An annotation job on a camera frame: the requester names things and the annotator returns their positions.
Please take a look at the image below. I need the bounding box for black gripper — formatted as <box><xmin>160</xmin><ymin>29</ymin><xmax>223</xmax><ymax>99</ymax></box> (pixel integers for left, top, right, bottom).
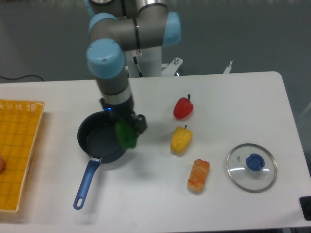
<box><xmin>99</xmin><ymin>96</ymin><xmax>147</xmax><ymax>136</ymax></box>

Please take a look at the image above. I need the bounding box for green bell pepper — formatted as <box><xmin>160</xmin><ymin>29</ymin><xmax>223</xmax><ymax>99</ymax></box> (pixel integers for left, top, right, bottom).
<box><xmin>115</xmin><ymin>120</ymin><xmax>137</xmax><ymax>150</ymax></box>

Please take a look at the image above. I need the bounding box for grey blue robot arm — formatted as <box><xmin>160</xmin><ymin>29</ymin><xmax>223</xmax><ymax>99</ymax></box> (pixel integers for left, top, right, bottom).
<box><xmin>85</xmin><ymin>0</ymin><xmax>181</xmax><ymax>136</ymax></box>

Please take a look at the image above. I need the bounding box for yellow bell pepper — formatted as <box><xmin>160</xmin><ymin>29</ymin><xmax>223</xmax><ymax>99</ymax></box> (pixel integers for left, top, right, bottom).
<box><xmin>171</xmin><ymin>125</ymin><xmax>193</xmax><ymax>155</ymax></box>

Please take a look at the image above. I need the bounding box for red bell pepper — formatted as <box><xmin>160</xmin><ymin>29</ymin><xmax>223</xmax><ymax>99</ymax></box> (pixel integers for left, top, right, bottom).
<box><xmin>173</xmin><ymin>94</ymin><xmax>194</xmax><ymax>119</ymax></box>

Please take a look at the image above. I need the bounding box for toasted bread roll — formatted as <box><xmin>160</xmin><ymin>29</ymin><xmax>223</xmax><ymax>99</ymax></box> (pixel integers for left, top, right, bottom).
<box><xmin>187</xmin><ymin>159</ymin><xmax>210</xmax><ymax>193</ymax></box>

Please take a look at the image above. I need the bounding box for yellow woven basket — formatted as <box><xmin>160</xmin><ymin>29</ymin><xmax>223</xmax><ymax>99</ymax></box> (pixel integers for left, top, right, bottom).
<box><xmin>0</xmin><ymin>99</ymin><xmax>45</xmax><ymax>213</ymax></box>

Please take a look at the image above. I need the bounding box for glass lid blue knob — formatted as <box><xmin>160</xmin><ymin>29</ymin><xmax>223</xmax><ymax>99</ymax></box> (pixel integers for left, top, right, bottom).
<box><xmin>225</xmin><ymin>143</ymin><xmax>278</xmax><ymax>193</ymax></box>

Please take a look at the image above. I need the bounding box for orange object in basket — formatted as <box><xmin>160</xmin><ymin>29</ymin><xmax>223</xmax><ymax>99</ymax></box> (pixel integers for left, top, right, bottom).
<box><xmin>0</xmin><ymin>156</ymin><xmax>5</xmax><ymax>173</ymax></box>

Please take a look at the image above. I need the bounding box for black device at corner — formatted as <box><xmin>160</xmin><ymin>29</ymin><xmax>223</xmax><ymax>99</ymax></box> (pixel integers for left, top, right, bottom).
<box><xmin>299</xmin><ymin>196</ymin><xmax>311</xmax><ymax>221</ymax></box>

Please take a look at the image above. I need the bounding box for dark pot blue handle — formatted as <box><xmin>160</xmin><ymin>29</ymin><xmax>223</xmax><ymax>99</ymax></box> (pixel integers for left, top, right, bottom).
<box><xmin>73</xmin><ymin>111</ymin><xmax>125</xmax><ymax>210</ymax></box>

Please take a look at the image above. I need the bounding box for white table bracket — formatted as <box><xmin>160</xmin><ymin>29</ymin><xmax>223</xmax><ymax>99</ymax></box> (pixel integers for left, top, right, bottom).
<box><xmin>223</xmin><ymin>60</ymin><xmax>233</xmax><ymax>74</ymax></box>

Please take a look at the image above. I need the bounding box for black floor cable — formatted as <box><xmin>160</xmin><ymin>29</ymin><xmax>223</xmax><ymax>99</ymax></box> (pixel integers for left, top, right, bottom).
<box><xmin>0</xmin><ymin>74</ymin><xmax>45</xmax><ymax>82</ymax></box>

